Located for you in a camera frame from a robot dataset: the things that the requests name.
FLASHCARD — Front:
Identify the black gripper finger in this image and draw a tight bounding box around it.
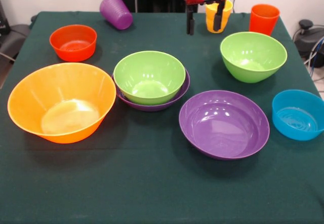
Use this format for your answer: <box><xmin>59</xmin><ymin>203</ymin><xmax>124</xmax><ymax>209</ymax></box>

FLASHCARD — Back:
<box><xmin>213</xmin><ymin>0</ymin><xmax>226</xmax><ymax>32</ymax></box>
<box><xmin>186</xmin><ymin>3</ymin><xmax>196</xmax><ymax>35</ymax></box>

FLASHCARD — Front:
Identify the large orange bowl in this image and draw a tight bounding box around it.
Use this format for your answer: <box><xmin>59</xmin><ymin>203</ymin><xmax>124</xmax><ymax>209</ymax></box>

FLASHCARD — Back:
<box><xmin>7</xmin><ymin>62</ymin><xmax>117</xmax><ymax>144</ymax></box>

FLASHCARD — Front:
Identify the green bowl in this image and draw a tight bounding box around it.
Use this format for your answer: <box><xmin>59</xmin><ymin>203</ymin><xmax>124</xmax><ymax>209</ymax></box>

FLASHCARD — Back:
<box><xmin>113</xmin><ymin>51</ymin><xmax>187</xmax><ymax>106</ymax></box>
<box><xmin>219</xmin><ymin>31</ymin><xmax>288</xmax><ymax>84</ymax></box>

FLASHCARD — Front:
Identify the yellow cup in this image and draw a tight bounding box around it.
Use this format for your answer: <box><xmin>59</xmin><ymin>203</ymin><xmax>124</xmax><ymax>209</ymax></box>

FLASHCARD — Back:
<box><xmin>206</xmin><ymin>19</ymin><xmax>230</xmax><ymax>34</ymax></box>
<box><xmin>205</xmin><ymin>0</ymin><xmax>233</xmax><ymax>24</ymax></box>

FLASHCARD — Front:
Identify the purple bowl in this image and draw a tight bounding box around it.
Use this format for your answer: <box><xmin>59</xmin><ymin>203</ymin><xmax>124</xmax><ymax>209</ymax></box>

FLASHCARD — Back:
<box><xmin>178</xmin><ymin>90</ymin><xmax>270</xmax><ymax>161</ymax></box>
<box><xmin>111</xmin><ymin>68</ymin><xmax>190</xmax><ymax>112</ymax></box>

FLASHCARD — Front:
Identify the small red bowl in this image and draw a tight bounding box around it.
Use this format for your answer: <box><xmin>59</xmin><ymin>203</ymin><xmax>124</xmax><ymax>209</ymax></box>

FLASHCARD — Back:
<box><xmin>49</xmin><ymin>24</ymin><xmax>98</xmax><ymax>63</ymax></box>

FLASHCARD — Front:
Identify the red orange cup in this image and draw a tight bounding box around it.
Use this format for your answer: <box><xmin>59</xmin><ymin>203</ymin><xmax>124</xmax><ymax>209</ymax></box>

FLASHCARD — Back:
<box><xmin>249</xmin><ymin>4</ymin><xmax>281</xmax><ymax>36</ymax></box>

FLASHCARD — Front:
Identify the dark green tablecloth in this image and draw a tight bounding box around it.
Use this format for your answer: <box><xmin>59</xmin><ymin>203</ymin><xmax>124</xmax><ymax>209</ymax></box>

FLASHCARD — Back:
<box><xmin>0</xmin><ymin>11</ymin><xmax>324</xmax><ymax>224</ymax></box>

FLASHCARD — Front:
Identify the small blue bowl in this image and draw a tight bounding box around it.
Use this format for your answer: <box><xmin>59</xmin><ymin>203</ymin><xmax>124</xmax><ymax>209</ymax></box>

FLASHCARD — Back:
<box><xmin>271</xmin><ymin>89</ymin><xmax>324</xmax><ymax>142</ymax></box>

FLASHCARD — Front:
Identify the blue cable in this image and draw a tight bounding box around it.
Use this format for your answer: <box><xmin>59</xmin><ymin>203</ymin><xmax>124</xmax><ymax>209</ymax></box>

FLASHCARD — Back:
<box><xmin>309</xmin><ymin>38</ymin><xmax>324</xmax><ymax>77</ymax></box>

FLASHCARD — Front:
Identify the black device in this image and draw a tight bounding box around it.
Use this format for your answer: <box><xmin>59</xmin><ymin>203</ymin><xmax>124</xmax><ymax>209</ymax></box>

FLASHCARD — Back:
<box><xmin>0</xmin><ymin>0</ymin><xmax>11</xmax><ymax>35</ymax></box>

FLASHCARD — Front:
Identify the purple cup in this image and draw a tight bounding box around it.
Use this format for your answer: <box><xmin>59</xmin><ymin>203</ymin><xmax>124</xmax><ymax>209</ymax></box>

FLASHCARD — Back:
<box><xmin>99</xmin><ymin>0</ymin><xmax>134</xmax><ymax>31</ymax></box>

